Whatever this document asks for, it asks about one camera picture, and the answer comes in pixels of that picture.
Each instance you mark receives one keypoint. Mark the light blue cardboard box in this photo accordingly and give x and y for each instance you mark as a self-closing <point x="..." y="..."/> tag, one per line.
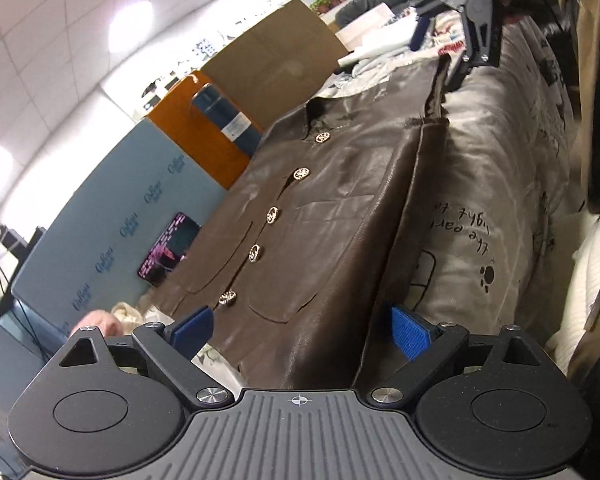
<point x="89" y="257"/>

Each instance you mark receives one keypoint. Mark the orange cardboard box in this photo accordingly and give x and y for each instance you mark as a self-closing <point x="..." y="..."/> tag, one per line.
<point x="197" y="136"/>

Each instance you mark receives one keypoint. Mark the dark blue vacuum bottle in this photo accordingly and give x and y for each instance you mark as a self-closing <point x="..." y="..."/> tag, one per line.
<point x="233" y="123"/>

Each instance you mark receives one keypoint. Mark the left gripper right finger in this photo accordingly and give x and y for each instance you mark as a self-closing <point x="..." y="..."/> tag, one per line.
<point x="431" y="352"/>

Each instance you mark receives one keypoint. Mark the smartphone with lit screen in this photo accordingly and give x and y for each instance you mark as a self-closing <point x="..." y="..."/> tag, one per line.
<point x="169" y="250"/>

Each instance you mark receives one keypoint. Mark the cream knitted garment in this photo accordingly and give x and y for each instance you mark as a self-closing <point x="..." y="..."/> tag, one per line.
<point x="131" y="317"/>

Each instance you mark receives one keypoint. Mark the large brown cardboard box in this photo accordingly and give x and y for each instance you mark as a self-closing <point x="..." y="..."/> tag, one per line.
<point x="277" y="64"/>

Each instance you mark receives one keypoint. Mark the white and black garment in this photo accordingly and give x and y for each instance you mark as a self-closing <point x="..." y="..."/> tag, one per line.
<point x="388" y="49"/>

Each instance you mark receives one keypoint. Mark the brown leather jacket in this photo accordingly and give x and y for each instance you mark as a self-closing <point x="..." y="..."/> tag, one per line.
<point x="323" y="226"/>

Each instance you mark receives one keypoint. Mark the pink knitted garment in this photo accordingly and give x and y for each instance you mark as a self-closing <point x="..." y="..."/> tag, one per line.
<point x="107" y="323"/>

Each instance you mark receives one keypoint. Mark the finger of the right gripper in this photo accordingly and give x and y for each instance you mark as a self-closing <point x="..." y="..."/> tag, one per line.
<point x="460" y="72"/>
<point x="420" y="32"/>

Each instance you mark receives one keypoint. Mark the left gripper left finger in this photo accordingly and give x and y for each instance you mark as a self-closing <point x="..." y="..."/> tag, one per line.
<point x="168" y="351"/>

